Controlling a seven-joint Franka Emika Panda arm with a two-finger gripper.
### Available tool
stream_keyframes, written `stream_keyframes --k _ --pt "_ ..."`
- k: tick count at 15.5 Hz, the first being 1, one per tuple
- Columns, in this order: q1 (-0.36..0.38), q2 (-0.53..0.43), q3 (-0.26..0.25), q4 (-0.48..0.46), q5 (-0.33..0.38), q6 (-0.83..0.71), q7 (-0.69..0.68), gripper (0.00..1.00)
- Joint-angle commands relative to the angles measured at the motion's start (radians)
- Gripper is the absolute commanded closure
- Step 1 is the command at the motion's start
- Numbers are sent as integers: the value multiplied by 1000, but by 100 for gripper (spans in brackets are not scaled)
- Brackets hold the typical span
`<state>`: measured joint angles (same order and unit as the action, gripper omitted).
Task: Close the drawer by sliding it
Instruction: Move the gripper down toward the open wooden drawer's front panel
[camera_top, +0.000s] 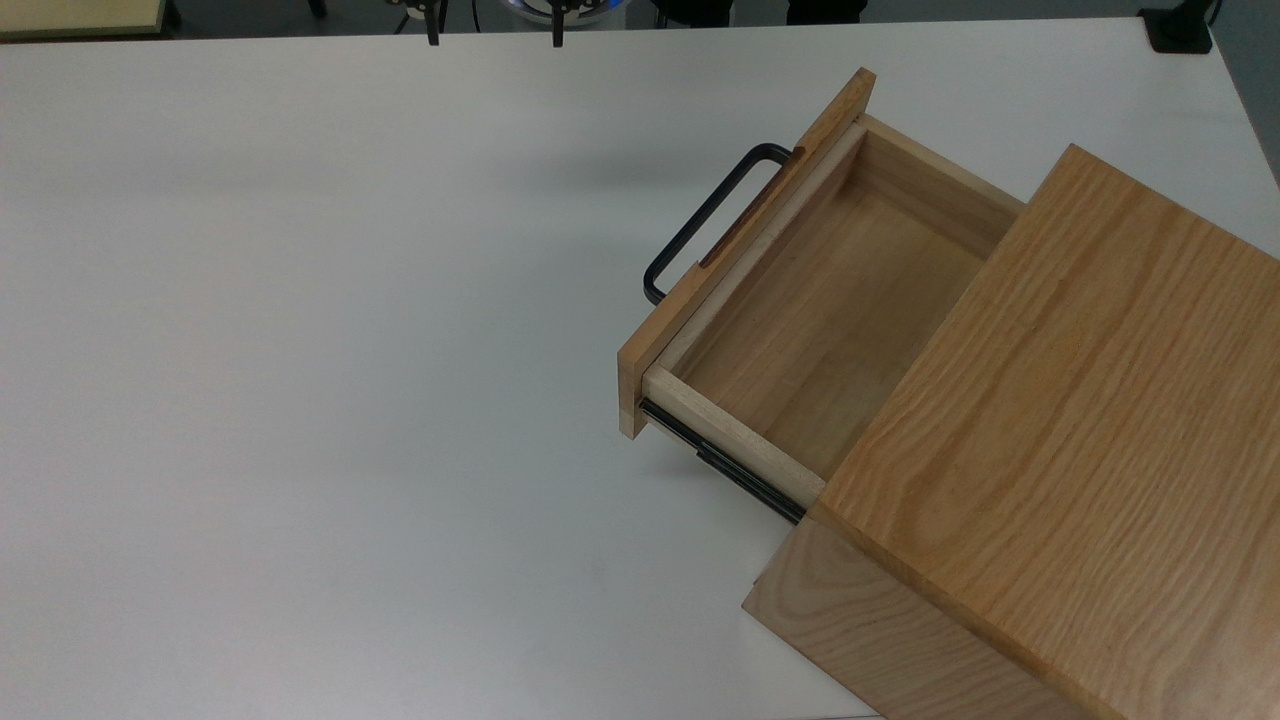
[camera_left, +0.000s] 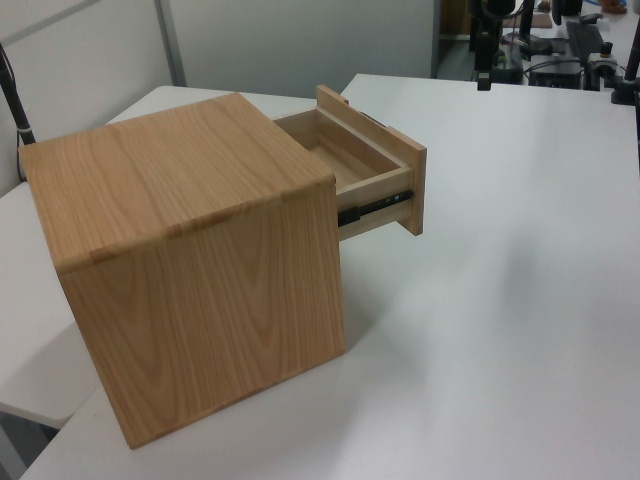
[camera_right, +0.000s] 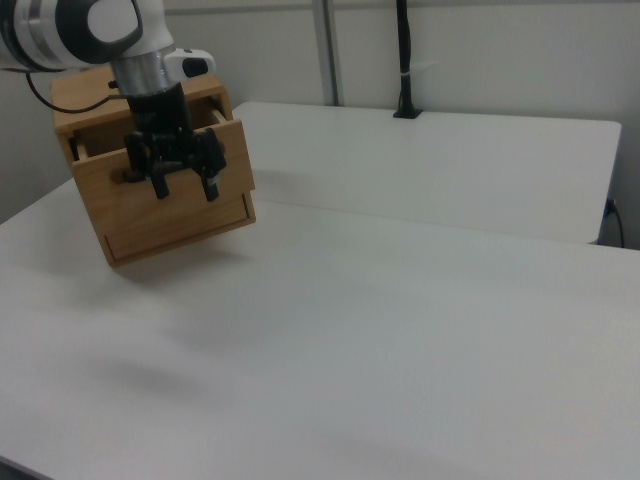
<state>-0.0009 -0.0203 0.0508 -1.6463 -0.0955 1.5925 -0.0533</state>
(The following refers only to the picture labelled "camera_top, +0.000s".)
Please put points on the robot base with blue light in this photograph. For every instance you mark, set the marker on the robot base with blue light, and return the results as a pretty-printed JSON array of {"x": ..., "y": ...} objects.
[{"x": 600, "y": 8}]

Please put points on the wooden drawer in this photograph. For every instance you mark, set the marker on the wooden drawer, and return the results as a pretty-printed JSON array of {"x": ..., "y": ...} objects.
[{"x": 820, "y": 300}]

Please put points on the black table clamp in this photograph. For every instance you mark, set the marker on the black table clamp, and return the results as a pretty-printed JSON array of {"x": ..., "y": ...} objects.
[
  {"x": 432, "y": 28},
  {"x": 557, "y": 30}
]

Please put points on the wooden cabinet box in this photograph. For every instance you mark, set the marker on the wooden cabinet box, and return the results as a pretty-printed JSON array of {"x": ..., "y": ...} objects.
[{"x": 1080, "y": 440}]

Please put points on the beige side table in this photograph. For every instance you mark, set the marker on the beige side table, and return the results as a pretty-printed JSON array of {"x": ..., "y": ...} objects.
[{"x": 70, "y": 15}]

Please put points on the black metal drawer slide rail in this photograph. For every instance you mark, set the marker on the black metal drawer slide rail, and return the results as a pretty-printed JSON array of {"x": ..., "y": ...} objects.
[{"x": 722, "y": 465}]

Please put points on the black mount block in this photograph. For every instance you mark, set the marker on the black mount block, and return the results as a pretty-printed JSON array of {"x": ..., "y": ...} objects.
[{"x": 1180, "y": 32}]

